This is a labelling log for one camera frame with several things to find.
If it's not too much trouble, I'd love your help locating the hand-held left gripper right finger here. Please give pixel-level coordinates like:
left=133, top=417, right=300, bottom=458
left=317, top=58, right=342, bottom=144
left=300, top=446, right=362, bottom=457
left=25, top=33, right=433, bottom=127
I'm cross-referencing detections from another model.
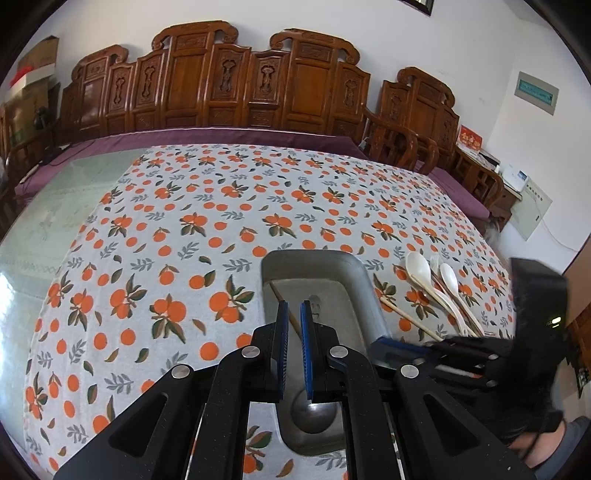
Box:
left=299, top=300, right=539, bottom=480

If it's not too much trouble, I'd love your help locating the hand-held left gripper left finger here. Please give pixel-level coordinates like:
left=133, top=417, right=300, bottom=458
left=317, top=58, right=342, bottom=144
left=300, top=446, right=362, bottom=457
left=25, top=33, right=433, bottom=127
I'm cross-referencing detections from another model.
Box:
left=53, top=300, right=290, bottom=480

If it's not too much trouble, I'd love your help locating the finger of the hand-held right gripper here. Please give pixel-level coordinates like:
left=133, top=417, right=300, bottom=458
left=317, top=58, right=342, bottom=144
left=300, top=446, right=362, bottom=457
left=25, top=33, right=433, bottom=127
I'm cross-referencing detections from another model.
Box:
left=369, top=336, right=513, bottom=367
left=429, top=367, right=513, bottom=393

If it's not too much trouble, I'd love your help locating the pale wooden chopstick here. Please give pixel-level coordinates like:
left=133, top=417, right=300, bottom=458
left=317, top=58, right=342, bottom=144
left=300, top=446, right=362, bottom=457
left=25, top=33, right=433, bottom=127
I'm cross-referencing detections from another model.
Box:
left=380, top=296, right=445, bottom=342
left=269, top=282, right=303, bottom=335

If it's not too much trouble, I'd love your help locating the grey metal tray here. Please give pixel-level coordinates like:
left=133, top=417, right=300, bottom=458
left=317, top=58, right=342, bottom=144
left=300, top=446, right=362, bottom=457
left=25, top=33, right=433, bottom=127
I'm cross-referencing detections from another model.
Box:
left=261, top=249, right=393, bottom=455

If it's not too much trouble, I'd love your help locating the white plastic spoon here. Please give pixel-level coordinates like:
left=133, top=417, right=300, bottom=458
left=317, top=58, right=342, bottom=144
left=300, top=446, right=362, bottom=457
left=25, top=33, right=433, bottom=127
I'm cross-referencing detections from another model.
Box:
left=405, top=251, right=469, bottom=337
left=438, top=262, right=482, bottom=337

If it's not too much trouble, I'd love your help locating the person's right forearm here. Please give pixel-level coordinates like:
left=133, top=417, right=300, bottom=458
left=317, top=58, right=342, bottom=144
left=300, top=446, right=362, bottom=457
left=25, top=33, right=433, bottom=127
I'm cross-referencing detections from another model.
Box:
left=536, top=416, right=591, bottom=480

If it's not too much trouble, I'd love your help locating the person's right hand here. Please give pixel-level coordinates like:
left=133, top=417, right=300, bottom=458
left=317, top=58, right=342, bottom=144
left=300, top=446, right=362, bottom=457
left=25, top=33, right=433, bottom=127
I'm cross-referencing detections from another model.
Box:
left=510, top=424, right=567, bottom=469

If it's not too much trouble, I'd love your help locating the wooden cabinet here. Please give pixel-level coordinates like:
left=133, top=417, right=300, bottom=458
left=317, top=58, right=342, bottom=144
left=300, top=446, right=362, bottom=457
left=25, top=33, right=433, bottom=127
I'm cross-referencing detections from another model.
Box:
left=566, top=318, right=591, bottom=398

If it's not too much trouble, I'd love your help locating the metal spoon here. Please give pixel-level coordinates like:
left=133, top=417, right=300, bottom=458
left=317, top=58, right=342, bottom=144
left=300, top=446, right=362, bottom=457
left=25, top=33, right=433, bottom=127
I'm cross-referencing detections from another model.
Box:
left=292, top=388, right=339, bottom=435

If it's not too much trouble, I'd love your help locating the grey fuzzy object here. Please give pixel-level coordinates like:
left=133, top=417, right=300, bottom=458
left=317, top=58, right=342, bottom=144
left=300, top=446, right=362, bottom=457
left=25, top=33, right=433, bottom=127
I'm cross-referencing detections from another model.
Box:
left=484, top=220, right=510, bottom=260

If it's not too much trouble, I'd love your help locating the white plastic fork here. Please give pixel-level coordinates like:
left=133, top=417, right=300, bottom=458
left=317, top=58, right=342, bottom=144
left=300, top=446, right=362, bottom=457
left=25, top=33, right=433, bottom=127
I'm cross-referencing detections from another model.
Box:
left=430, top=255, right=455, bottom=301

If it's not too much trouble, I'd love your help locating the white and blue box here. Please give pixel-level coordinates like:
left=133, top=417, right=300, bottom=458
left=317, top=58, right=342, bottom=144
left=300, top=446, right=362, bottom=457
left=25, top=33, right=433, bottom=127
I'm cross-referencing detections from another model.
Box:
left=501, top=164, right=533, bottom=191

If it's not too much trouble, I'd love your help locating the wooden side table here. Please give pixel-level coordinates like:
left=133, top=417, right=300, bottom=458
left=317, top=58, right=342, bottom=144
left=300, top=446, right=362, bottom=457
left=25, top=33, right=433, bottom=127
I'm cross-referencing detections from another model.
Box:
left=451, top=143, right=519, bottom=223

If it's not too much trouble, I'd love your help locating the purple armchair cushion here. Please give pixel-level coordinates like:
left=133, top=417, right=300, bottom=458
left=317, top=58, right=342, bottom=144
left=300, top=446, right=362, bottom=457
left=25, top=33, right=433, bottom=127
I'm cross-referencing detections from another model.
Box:
left=416, top=161, right=491, bottom=221

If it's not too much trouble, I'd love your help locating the orange print tablecloth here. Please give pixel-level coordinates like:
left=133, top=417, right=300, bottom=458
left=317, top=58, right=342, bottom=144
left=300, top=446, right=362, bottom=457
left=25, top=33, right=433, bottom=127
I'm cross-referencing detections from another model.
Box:
left=25, top=144, right=518, bottom=480

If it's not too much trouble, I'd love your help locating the purple bench cushion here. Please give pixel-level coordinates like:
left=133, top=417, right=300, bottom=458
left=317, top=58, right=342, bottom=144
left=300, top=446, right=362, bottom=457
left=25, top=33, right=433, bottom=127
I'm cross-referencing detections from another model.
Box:
left=14, top=127, right=370, bottom=195

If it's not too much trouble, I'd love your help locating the carved wooden bench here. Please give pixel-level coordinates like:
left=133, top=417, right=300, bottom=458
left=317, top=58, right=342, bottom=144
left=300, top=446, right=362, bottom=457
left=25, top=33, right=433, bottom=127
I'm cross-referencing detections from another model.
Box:
left=58, top=19, right=371, bottom=139

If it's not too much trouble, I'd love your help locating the large brown cardboard box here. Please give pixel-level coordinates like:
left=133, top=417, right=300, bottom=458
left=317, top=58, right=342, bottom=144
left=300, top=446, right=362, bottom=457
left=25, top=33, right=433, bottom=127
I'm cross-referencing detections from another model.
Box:
left=6, top=80, right=52, bottom=141

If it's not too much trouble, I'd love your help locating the white box with red print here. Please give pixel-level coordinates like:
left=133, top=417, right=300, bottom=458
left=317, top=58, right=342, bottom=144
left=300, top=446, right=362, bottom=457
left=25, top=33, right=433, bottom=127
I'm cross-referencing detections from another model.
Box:
left=9, top=62, right=57, bottom=89

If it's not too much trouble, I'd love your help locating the white wall cable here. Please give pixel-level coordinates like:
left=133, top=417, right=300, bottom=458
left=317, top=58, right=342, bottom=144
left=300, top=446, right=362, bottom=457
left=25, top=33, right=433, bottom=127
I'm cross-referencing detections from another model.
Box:
left=541, top=216, right=580, bottom=257

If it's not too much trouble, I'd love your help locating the white wall cabinet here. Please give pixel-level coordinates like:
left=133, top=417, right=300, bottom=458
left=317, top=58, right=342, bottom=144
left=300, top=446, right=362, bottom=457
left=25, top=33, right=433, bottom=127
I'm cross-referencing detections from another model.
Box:
left=510, top=182, right=553, bottom=241

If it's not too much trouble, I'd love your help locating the grey green wall panel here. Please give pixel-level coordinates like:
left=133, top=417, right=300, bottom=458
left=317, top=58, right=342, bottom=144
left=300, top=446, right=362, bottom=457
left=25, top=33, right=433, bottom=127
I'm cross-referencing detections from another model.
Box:
left=514, top=71, right=561, bottom=117

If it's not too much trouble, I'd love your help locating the black cable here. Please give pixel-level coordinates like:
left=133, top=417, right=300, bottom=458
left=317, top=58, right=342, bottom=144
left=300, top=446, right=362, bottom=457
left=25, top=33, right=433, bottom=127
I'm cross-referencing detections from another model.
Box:
left=25, top=144, right=72, bottom=178

